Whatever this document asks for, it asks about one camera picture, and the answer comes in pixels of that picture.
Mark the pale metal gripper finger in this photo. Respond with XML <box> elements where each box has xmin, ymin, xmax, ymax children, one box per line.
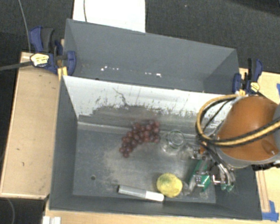
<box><xmin>188</xmin><ymin>144</ymin><xmax>206</xmax><ymax>164</ymax></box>
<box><xmin>186</xmin><ymin>174</ymin><xmax>207</xmax><ymax>195</ymax></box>

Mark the clear glass jar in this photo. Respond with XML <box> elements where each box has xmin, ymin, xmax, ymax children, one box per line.
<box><xmin>159</xmin><ymin>127</ymin><xmax>188</xmax><ymax>158</ymax></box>

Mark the grey and white marker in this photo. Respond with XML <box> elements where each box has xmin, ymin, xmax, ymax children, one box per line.
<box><xmin>116</xmin><ymin>184</ymin><xmax>166</xmax><ymax>203</ymax></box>

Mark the purple toy grape bunch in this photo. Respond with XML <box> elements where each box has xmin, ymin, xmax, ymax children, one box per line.
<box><xmin>117</xmin><ymin>116</ymin><xmax>164</xmax><ymax>162</ymax></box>

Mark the grey metal bin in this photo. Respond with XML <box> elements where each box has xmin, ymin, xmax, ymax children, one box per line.
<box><xmin>43</xmin><ymin>18</ymin><xmax>280</xmax><ymax>224</ymax></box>

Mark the pale wood flat board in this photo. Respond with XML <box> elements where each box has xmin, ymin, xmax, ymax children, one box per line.
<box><xmin>0</xmin><ymin>51</ymin><xmax>68</xmax><ymax>204</ymax></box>

